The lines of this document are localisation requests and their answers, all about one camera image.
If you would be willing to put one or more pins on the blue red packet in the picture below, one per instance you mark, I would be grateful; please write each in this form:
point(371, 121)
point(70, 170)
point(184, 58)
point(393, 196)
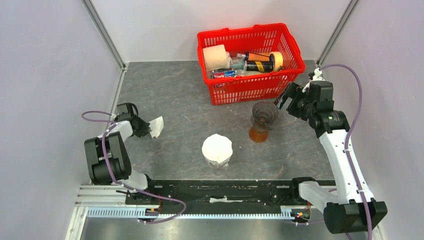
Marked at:
point(224, 74)

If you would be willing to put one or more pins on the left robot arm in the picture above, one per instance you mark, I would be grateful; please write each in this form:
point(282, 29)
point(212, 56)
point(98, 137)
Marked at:
point(107, 159)

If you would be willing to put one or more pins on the white paper coffee filter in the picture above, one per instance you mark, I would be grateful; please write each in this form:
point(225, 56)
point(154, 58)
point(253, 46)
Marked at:
point(217, 148)
point(156, 126)

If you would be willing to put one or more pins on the glass carafe with coffee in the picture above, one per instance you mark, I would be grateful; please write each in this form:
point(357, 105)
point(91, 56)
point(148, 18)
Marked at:
point(258, 133)

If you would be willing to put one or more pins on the clear glass dripper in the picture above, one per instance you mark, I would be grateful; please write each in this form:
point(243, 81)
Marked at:
point(224, 164)

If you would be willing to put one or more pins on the clear plastic bottle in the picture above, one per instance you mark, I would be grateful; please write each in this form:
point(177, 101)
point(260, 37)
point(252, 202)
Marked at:
point(237, 62)

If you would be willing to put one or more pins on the red plastic shopping basket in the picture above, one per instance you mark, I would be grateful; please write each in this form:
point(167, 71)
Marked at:
point(260, 38)

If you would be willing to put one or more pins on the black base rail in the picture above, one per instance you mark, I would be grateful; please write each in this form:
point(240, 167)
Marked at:
point(219, 196)

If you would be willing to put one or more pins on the beige paper towel roll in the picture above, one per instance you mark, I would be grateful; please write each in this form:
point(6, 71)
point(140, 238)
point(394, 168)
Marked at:
point(215, 57)

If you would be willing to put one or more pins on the white slotted cable duct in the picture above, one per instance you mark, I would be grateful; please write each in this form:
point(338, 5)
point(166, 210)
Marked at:
point(144, 213)

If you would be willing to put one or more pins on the yellow masking tape roll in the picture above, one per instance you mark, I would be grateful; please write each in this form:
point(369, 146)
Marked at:
point(276, 58)

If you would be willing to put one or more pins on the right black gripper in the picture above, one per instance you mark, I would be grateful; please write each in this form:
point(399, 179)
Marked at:
point(290, 90)

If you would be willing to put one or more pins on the black orange cylindrical can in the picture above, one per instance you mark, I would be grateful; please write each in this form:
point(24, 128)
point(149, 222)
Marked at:
point(258, 62)

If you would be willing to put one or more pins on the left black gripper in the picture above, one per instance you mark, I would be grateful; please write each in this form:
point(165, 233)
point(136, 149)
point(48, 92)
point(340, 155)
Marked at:
point(145, 129)

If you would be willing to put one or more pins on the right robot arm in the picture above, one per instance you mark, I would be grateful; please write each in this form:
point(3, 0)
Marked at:
point(353, 208)

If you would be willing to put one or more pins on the dark glass dripper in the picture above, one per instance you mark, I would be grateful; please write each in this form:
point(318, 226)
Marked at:
point(264, 114)

